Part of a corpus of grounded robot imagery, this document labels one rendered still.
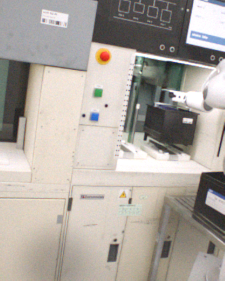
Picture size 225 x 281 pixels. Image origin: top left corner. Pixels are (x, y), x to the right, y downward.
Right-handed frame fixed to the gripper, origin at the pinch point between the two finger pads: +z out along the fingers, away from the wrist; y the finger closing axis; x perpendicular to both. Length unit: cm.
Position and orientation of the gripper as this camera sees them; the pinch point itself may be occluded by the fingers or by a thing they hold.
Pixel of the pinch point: (174, 95)
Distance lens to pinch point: 193.2
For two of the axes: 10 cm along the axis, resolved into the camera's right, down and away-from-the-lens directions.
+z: -3.6, -2.3, 9.1
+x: 1.6, -9.7, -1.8
